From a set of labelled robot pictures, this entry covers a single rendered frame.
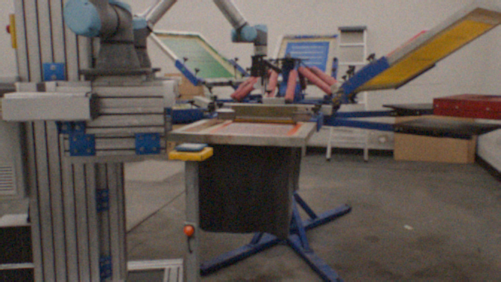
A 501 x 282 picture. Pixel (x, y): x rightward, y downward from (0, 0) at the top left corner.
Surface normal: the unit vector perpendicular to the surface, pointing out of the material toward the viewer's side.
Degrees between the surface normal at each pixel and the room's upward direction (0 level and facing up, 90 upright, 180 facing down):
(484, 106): 91
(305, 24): 90
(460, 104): 91
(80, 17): 98
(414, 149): 75
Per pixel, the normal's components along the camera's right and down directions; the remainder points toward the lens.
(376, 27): -0.23, 0.15
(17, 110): 0.12, 0.15
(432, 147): -0.22, -0.06
